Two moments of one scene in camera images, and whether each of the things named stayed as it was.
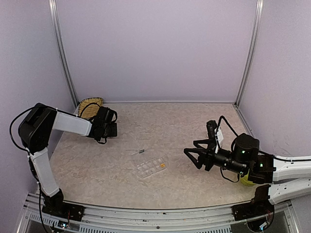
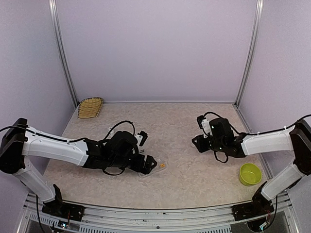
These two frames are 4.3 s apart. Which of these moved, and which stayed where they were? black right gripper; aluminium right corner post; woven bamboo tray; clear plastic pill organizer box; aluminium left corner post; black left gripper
Moved: black left gripper; black right gripper
Stayed: aluminium left corner post; aluminium right corner post; woven bamboo tray; clear plastic pill organizer box
